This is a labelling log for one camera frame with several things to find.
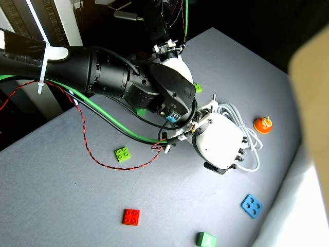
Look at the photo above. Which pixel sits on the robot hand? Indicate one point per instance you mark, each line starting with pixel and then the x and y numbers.
pixel 177 64
pixel 218 141

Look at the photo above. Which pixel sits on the orange toy cake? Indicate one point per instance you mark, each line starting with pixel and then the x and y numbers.
pixel 262 127

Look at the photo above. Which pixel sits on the grey box device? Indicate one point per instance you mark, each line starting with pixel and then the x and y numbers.
pixel 126 15

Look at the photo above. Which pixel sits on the blue stud brick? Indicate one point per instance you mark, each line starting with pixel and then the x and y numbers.
pixel 252 205

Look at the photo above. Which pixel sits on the lime green stud brick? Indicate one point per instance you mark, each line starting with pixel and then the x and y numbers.
pixel 123 154

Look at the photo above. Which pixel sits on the tan cardboard panel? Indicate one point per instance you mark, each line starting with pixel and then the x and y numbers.
pixel 313 103

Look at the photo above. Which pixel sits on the red stud brick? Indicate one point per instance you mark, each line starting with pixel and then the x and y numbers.
pixel 131 216

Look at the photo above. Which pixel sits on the white zip tie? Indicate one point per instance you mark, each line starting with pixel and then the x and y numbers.
pixel 43 67

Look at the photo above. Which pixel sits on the white light bar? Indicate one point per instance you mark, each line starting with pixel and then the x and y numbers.
pixel 36 20

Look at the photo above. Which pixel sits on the grey table cloth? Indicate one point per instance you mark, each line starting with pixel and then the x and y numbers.
pixel 64 193

